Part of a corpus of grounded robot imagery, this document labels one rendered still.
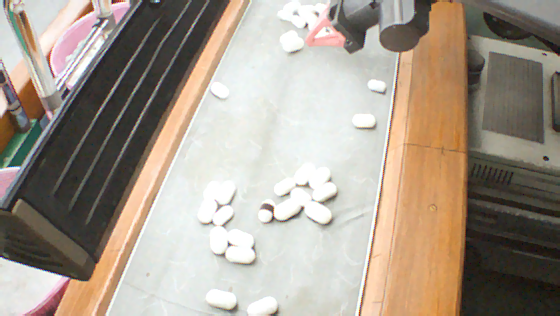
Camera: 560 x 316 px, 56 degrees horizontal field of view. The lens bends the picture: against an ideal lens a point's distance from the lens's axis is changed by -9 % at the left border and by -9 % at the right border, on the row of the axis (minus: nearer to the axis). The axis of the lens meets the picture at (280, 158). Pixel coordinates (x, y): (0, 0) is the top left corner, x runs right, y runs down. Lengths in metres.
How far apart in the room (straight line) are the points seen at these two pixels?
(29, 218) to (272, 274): 0.42
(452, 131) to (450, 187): 0.11
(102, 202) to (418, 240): 0.44
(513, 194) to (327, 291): 0.72
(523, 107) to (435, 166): 0.61
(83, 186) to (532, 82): 1.22
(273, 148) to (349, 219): 0.16
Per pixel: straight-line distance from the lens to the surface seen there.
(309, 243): 0.73
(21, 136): 1.02
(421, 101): 0.88
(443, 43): 1.01
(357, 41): 0.87
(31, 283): 0.80
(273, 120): 0.87
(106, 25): 0.74
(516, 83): 1.44
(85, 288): 0.72
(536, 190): 1.32
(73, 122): 0.39
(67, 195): 0.37
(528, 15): 0.64
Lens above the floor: 1.36
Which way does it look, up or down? 49 degrees down
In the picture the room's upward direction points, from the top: 4 degrees counter-clockwise
